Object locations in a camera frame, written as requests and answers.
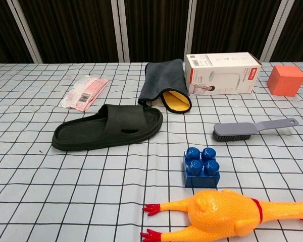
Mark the grey scrub brush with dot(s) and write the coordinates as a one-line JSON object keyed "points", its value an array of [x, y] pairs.
{"points": [[232, 128]]}

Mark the white black checked tablecloth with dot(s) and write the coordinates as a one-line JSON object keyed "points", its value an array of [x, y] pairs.
{"points": [[65, 189]]}

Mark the black rubber slipper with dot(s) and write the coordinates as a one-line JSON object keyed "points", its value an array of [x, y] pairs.
{"points": [[78, 133]]}

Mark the pink plastic packet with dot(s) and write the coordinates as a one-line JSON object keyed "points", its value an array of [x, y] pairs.
{"points": [[86, 90]]}

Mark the yellow rubber chicken toy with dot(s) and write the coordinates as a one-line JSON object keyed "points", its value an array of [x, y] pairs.
{"points": [[212, 214]]}

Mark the white desk lamp box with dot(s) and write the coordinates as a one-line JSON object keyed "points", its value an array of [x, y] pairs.
{"points": [[224, 75]]}

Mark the blue toy building block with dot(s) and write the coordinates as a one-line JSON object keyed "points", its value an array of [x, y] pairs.
{"points": [[202, 176]]}

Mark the orange foam cube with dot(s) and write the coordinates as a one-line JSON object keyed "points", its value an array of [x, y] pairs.
{"points": [[282, 83]]}

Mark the grey cloth mitt yellow lining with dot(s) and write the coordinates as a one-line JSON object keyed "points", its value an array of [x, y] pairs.
{"points": [[161, 80]]}

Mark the white screen frame post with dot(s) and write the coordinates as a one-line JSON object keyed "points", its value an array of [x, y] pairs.
{"points": [[275, 32], [25, 32], [121, 30], [192, 25]]}

